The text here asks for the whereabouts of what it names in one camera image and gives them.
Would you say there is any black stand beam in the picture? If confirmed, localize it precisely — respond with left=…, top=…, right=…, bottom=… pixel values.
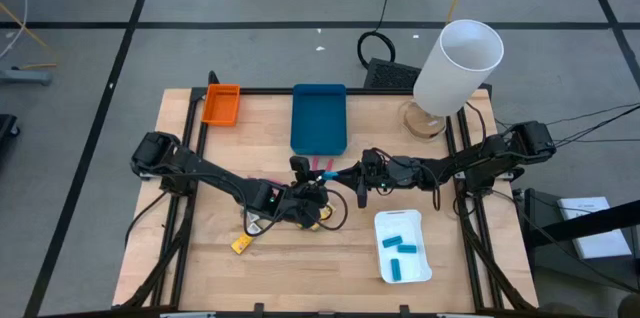
left=522, top=187, right=640, bottom=264

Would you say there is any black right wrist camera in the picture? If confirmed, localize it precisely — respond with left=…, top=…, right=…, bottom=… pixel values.
left=367, top=160, right=389, bottom=184

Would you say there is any black coiled cable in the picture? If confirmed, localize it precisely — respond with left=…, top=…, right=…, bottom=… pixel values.
left=356, top=0, right=399, bottom=70

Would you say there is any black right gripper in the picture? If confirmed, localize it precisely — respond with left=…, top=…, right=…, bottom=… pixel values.
left=337, top=147, right=404, bottom=209

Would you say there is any white shade table lamp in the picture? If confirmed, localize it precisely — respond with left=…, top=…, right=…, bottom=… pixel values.
left=398, top=18, right=505, bottom=143

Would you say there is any grey stand foot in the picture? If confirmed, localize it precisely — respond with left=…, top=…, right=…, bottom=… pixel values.
left=0, top=68, right=54, bottom=87

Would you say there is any black mesh box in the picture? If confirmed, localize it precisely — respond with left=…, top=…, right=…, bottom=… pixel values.
left=363, top=57, right=424, bottom=90

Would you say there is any blue plastic bin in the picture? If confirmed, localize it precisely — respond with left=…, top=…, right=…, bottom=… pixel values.
left=289, top=83, right=349, bottom=157

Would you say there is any orange plastic basket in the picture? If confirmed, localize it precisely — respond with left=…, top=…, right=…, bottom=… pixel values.
left=200, top=83, right=242, bottom=128

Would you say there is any black caster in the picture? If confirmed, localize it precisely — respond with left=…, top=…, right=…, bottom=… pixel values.
left=0, top=113, right=21, bottom=152

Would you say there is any white plastic tray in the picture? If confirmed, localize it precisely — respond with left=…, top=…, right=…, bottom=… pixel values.
left=373, top=209, right=434, bottom=285

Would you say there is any black table frame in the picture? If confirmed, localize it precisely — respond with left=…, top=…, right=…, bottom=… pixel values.
left=119, top=70, right=539, bottom=315

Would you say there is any person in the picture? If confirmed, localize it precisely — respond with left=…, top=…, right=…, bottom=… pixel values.
left=617, top=293, right=640, bottom=318

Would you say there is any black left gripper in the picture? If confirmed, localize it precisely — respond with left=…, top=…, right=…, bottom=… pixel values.
left=277, top=156, right=332, bottom=229

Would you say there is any yellow floor cable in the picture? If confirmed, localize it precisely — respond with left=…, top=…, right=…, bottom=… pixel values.
left=0, top=1, right=59, bottom=70

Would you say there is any white booklet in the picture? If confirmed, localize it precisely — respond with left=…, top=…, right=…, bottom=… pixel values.
left=557, top=196, right=634, bottom=260

